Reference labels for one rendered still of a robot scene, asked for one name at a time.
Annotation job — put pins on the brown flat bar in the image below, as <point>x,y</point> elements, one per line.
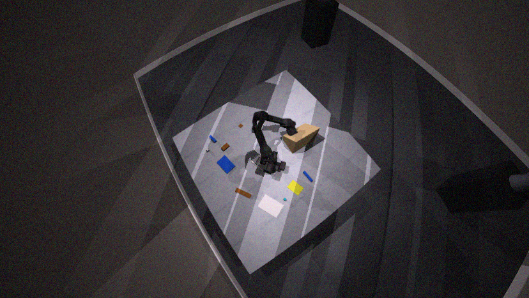
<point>243,192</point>

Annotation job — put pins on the blue flat plate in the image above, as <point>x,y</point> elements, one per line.
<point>225,164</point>

